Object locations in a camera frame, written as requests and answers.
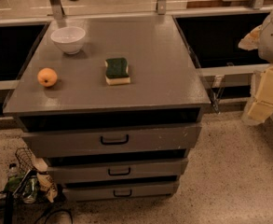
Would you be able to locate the grey bottom drawer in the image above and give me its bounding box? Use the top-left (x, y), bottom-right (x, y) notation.
top-left (62, 181), bottom-right (179, 202)

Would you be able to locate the grey drawer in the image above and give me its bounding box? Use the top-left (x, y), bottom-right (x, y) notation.
top-left (48, 158), bottom-right (188, 184)
top-left (62, 181), bottom-right (179, 202)
top-left (22, 124), bottom-right (201, 158)

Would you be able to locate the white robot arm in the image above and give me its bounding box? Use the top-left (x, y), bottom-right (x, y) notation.
top-left (238, 9), bottom-right (273, 126)

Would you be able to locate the grey top drawer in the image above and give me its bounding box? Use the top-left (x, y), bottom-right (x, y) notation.
top-left (22, 124), bottom-right (201, 158)

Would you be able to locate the grey drawer cabinet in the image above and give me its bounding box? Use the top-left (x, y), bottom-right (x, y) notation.
top-left (4, 16), bottom-right (209, 201)

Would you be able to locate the grey middle drawer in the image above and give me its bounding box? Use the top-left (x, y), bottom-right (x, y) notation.
top-left (48, 158), bottom-right (188, 184)

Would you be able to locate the green yellow sponge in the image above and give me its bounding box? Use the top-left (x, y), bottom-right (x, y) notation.
top-left (105, 58), bottom-right (130, 86)

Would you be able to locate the white ceramic bowl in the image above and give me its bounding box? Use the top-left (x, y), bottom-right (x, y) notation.
top-left (50, 26), bottom-right (86, 54)

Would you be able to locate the orange fruit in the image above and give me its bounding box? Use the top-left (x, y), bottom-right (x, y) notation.
top-left (37, 68), bottom-right (58, 87)

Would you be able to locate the green snack bag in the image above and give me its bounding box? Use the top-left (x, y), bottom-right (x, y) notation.
top-left (22, 175), bottom-right (39, 204)

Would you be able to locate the clear plastic bottle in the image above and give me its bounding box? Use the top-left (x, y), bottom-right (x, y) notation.
top-left (7, 163), bottom-right (19, 179)

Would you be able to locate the metal bracket left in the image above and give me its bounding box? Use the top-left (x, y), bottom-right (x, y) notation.
top-left (49, 0), bottom-right (64, 20)

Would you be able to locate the black wire basket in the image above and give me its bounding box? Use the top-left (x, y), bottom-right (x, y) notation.
top-left (15, 147), bottom-right (34, 172)

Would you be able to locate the black cable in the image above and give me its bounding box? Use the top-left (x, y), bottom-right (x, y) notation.
top-left (33, 203), bottom-right (74, 224)

